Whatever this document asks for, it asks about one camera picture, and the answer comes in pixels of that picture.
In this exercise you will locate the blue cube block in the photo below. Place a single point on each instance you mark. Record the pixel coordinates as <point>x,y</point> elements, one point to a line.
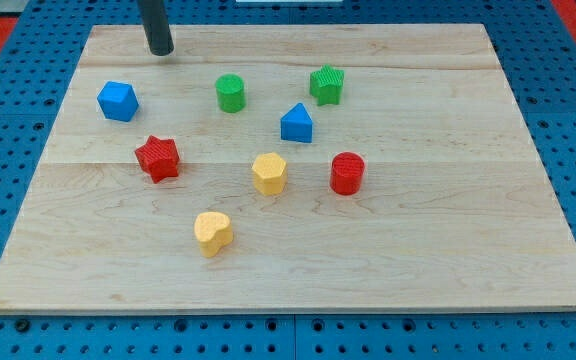
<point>118,101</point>

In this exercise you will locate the yellow hexagon block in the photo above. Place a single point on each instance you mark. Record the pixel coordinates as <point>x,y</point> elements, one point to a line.
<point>269,174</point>

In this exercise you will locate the light wooden board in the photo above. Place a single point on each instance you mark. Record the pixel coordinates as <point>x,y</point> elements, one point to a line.
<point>455,213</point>

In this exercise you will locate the blue triangular prism block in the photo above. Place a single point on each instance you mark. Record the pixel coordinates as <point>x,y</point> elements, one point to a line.
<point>296,125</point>

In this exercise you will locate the red cylinder block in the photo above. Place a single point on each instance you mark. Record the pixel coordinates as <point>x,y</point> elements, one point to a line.
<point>347,171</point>

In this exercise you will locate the yellow heart block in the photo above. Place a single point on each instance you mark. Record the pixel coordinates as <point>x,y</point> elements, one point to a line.
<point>213,231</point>

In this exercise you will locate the green star block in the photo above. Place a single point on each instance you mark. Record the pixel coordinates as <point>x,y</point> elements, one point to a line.
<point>326,85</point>

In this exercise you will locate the green cylinder block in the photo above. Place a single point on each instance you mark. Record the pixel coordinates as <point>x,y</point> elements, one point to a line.
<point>230,90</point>

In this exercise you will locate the red star block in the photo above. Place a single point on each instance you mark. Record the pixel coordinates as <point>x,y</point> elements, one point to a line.
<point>159,158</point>

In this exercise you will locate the black cylindrical robot pointer rod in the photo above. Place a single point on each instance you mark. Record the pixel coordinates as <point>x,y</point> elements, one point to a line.
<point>156,26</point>

